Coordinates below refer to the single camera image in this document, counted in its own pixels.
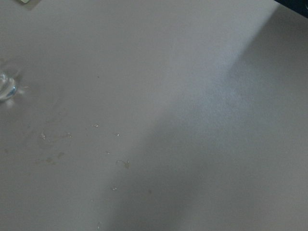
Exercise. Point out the clear glass measuring cup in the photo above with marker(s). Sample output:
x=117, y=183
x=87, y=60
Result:
x=8, y=87

